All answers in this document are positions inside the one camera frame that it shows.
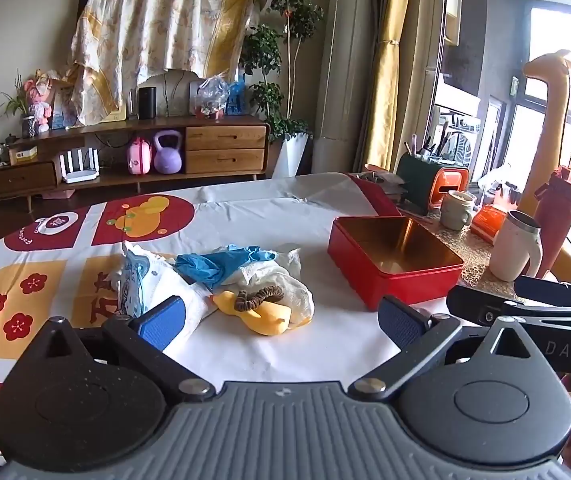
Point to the pink doll bouquet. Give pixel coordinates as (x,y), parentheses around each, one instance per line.
(42,100)

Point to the white tumbler mug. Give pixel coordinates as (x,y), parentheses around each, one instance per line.
(510,255)

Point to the white planter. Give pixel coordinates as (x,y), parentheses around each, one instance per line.
(290,157)

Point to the purple kettlebell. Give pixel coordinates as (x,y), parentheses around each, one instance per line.
(168,160)

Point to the set of cosmetic brushes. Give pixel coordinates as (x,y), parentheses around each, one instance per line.
(428,145)

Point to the yellow soft cloth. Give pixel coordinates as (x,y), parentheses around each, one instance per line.
(265,320)

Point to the pink stick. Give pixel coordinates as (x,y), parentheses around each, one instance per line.
(415,215)

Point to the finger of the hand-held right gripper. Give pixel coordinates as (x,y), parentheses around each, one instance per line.
(540,287)
(470,305)

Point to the orange packet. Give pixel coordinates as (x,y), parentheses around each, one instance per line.
(488,222)

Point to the white router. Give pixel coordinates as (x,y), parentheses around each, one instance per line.
(80,176)

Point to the yellow giraffe plush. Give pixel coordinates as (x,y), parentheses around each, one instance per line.
(550,120)

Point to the yellow tissue box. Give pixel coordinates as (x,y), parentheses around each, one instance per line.
(22,155)

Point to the black cylinder speaker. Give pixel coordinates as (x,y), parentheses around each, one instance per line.
(147,103)

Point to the yellow curtain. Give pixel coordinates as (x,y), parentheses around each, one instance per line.
(390,85)

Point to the floral yellow white sheet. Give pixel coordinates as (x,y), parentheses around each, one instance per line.
(165,20)

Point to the small potted plant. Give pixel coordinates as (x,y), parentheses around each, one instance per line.
(20,105)

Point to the red tin box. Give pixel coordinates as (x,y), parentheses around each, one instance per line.
(390,280)

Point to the pale green mug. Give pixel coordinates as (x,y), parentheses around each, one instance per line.
(453,212)

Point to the white washing machine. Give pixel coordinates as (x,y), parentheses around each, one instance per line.
(458,145)

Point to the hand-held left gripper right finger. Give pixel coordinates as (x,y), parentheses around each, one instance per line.
(400,322)

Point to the brown hair scrunchie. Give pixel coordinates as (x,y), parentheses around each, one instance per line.
(239,305)

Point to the blue rubber glove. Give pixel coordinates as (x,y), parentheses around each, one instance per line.
(205,265)

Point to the red water bottle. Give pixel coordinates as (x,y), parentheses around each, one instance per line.
(555,225)

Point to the small green wall sign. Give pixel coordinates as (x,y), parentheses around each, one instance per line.
(515,86)

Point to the white standing air conditioner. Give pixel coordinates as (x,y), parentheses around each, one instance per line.
(345,60)

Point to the clear plastic bag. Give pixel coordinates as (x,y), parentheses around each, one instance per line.
(210,95)

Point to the stack of books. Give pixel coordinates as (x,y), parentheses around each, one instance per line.
(390,187)

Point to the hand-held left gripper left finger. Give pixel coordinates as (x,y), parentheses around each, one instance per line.
(163,317)

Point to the green potted tree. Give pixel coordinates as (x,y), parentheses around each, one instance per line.
(265,55)

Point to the wooden television cabinet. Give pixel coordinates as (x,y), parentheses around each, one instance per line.
(225,147)

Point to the green orange organizer box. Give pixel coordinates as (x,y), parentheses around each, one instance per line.
(415,180)

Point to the pink dish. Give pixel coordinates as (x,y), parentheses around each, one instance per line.
(375,167)

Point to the white printed diaper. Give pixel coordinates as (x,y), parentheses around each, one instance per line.
(138,280)

